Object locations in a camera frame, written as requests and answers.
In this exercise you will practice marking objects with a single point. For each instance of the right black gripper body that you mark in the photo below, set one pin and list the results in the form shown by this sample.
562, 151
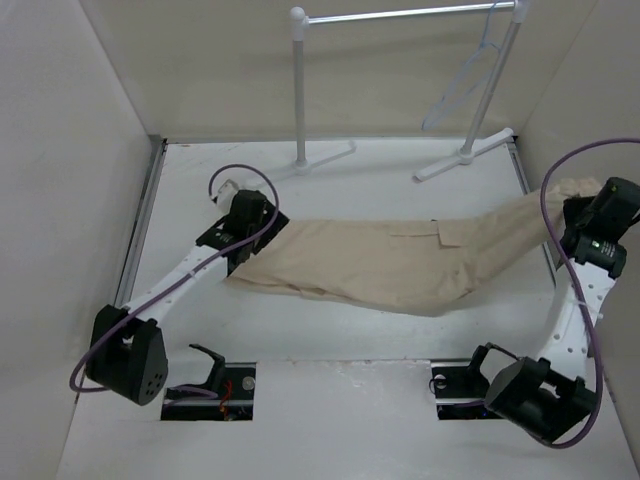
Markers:
576, 211

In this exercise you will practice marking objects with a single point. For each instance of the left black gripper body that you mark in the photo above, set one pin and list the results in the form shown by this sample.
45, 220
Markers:
258, 245

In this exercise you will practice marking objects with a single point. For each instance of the beige trousers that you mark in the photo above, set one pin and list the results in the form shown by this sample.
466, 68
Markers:
417, 267

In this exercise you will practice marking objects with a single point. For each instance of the light blue wire hanger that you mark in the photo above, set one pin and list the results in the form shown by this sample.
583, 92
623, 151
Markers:
453, 97

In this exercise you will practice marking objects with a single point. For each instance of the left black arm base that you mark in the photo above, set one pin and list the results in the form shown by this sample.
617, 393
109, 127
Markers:
226, 395

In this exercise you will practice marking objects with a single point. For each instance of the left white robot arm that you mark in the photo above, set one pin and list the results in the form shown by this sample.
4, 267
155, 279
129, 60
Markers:
127, 353

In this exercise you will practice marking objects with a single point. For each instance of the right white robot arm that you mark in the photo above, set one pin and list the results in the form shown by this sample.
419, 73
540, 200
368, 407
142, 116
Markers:
546, 394

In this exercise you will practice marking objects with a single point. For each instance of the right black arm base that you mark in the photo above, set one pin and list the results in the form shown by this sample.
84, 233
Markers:
458, 393

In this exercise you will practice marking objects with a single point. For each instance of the left aluminium table rail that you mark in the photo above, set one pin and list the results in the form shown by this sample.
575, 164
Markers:
141, 221

